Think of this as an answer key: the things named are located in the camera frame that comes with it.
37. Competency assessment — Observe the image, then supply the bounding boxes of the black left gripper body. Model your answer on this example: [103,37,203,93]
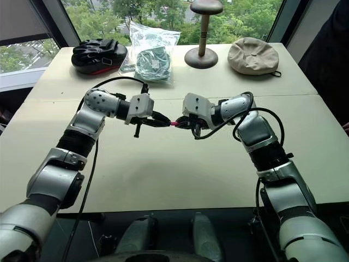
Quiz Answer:
[130,110,159,138]

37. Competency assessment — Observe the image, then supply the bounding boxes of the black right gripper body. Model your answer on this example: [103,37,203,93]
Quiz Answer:
[187,114,211,131]

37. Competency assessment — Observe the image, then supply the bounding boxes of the beige flat cap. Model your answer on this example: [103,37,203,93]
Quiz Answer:
[227,37,282,78]

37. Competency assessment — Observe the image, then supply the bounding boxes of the clear plastic zip bag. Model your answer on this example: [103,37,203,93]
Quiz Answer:
[129,21,182,87]

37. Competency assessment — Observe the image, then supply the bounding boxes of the brown wooden hat stand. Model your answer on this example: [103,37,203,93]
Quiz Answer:
[184,0,225,67]

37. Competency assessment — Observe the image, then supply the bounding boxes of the grey rounded shape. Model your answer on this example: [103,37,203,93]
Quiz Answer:
[114,215,159,259]
[190,212,226,260]

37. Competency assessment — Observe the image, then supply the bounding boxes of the white window sill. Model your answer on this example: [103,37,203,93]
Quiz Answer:
[0,66,50,93]

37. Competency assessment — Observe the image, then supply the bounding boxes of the dark-clothed bystander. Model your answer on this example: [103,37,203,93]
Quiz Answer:
[298,0,349,134]

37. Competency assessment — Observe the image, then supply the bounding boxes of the grey window roller blind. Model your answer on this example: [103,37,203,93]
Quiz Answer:
[0,0,53,42]

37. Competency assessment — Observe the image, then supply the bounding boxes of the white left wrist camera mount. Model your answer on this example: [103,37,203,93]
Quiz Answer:
[124,93,155,125]

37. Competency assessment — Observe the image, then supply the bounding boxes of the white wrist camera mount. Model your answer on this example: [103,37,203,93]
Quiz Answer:
[182,92,216,128]
[124,93,155,125]

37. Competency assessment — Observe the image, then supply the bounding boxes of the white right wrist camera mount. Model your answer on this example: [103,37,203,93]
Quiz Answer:
[182,92,216,128]

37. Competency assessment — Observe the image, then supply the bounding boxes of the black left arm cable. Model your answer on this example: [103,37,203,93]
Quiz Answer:
[61,76,149,262]

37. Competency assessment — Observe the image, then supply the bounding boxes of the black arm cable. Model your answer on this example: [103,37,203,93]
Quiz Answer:
[190,91,286,262]
[61,76,149,262]

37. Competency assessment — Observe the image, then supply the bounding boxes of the teal coiled cable bundle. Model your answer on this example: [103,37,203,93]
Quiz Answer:
[135,45,173,82]

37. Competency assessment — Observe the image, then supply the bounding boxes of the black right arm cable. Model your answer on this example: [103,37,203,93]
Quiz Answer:
[190,91,286,262]

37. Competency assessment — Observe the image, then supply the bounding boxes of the dark window frame post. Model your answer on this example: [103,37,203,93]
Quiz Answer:
[268,0,301,44]
[50,0,80,50]

